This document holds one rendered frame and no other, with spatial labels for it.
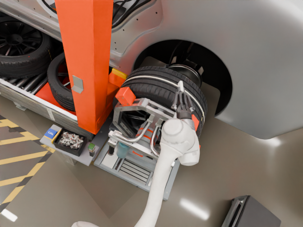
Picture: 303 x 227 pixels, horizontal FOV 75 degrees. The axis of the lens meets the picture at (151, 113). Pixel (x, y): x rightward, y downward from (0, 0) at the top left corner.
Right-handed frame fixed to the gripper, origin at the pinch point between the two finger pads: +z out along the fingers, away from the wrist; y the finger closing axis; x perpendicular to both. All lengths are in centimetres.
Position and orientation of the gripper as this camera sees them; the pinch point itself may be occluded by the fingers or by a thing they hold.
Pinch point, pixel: (180, 87)
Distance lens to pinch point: 109.2
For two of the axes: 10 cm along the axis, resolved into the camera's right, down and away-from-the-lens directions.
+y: 9.5, 1.2, 2.9
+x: 3.2, -4.5, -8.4
